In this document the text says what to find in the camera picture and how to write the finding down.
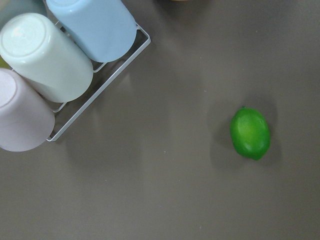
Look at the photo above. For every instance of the green lime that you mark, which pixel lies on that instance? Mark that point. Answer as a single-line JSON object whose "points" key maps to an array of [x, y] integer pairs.
{"points": [[250, 133]]}

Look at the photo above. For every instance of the light blue plastic cup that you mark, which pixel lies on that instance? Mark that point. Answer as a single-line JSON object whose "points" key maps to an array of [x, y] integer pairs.
{"points": [[104, 29]]}

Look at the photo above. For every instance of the pale pink plastic cup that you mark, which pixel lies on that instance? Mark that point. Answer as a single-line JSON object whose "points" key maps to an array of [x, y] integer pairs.
{"points": [[26, 121]]}

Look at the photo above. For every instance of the mint white plastic cup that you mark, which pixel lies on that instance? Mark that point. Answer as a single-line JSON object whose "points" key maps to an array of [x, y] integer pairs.
{"points": [[40, 52]]}

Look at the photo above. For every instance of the grey-green plastic cup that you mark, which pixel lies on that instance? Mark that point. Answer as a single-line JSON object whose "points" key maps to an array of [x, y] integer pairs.
{"points": [[12, 8]]}

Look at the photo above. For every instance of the white wire cup rack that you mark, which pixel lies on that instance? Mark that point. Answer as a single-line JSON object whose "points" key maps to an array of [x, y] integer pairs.
{"points": [[103, 75]]}

